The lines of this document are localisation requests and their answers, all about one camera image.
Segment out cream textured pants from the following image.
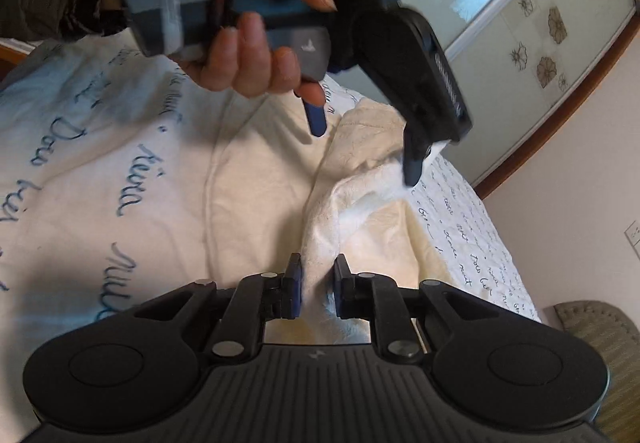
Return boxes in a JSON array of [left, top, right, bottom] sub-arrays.
[[205, 96, 451, 345]]

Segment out white script-print bedspread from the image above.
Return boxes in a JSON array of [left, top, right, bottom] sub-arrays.
[[1, 33, 538, 442]]

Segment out olive green upholstered headboard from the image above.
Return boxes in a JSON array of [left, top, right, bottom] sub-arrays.
[[553, 301, 640, 443]]

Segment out brown wooden door frame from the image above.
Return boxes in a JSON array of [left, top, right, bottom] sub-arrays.
[[474, 15, 639, 199]]

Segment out white wall socket plate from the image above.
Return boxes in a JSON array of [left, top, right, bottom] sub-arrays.
[[624, 221, 640, 257]]

